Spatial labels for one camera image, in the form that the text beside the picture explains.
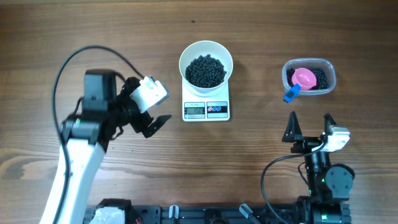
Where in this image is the white digital kitchen scale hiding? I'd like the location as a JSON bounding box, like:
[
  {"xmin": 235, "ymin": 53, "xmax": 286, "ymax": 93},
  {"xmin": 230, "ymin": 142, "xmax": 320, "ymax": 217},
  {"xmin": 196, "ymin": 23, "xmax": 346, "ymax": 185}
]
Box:
[{"xmin": 182, "ymin": 80, "xmax": 230, "ymax": 122}]

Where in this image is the pink scoop blue handle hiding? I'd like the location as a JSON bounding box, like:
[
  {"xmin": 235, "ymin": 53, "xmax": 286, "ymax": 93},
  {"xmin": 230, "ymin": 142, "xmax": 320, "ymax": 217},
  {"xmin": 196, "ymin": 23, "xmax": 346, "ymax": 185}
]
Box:
[{"xmin": 283, "ymin": 68, "xmax": 317, "ymax": 103}]

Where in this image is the clear container of black beans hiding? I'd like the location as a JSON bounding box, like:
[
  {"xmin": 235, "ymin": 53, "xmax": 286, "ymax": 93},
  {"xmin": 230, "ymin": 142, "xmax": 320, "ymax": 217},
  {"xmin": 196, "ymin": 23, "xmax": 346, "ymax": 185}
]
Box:
[{"xmin": 282, "ymin": 58, "xmax": 336, "ymax": 96}]

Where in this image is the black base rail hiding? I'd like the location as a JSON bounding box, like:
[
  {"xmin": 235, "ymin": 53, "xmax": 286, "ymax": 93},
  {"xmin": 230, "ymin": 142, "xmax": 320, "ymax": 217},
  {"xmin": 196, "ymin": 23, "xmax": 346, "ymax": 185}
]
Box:
[{"xmin": 82, "ymin": 203, "xmax": 352, "ymax": 224}]

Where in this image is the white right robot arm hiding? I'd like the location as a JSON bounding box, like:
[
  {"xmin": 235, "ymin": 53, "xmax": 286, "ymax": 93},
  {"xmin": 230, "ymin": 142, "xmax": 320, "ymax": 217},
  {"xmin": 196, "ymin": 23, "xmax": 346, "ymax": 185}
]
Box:
[{"xmin": 282, "ymin": 111, "xmax": 355, "ymax": 224}]

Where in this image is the white bowl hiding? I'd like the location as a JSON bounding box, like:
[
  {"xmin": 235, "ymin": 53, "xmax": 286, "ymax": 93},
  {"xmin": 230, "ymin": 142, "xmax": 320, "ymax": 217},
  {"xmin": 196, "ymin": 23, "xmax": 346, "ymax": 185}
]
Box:
[{"xmin": 178, "ymin": 40, "xmax": 234, "ymax": 95}]

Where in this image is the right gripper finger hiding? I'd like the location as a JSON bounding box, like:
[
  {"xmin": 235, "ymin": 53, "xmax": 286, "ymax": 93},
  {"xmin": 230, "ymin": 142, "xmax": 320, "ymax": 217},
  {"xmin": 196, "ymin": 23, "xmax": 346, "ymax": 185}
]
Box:
[
  {"xmin": 282, "ymin": 111, "xmax": 303, "ymax": 142},
  {"xmin": 323, "ymin": 113, "xmax": 336, "ymax": 133}
]

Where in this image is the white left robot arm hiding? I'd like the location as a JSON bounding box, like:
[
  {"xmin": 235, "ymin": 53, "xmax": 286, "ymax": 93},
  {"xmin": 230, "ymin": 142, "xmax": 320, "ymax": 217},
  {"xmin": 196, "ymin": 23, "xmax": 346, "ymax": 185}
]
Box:
[{"xmin": 40, "ymin": 69, "xmax": 170, "ymax": 223}]

